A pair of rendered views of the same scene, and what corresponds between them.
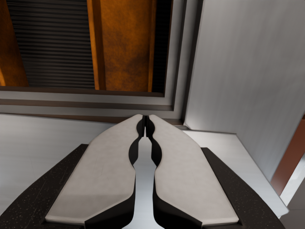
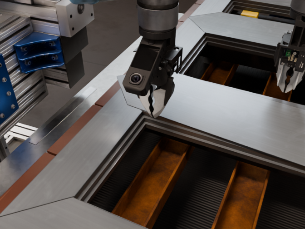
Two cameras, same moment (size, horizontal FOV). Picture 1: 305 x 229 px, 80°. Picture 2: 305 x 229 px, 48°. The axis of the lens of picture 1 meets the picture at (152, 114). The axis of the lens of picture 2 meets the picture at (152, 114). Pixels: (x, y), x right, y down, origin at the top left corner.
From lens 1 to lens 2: 0.64 m
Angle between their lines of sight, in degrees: 26
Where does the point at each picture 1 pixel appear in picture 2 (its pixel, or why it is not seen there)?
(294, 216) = not seen: hidden behind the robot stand
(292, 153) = (106, 96)
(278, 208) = (120, 78)
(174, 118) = (145, 115)
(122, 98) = (160, 127)
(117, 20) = (158, 190)
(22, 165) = (204, 115)
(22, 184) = (209, 110)
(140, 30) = (148, 182)
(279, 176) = (113, 89)
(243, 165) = (127, 95)
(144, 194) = not seen: hidden behind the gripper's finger
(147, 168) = not seen: hidden behind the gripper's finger
